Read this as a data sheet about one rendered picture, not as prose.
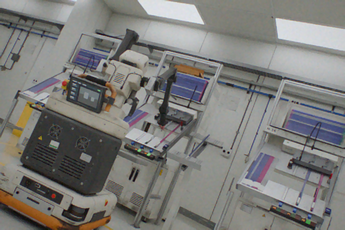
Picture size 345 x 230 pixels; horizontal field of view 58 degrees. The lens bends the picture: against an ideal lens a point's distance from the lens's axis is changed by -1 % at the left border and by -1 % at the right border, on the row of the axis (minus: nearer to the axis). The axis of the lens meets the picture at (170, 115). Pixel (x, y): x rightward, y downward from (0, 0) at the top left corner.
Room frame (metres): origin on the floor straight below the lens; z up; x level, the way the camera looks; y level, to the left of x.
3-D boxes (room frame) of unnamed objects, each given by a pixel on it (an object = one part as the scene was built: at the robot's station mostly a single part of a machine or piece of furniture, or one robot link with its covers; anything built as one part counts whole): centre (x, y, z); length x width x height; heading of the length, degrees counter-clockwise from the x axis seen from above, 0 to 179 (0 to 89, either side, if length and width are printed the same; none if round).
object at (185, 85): (3.59, -0.03, 1.52); 0.51 x 0.13 x 0.27; 63
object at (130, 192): (3.72, -0.03, 0.31); 0.70 x 0.65 x 0.62; 63
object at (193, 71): (3.90, -0.06, 1.82); 0.68 x 0.30 x 0.20; 63
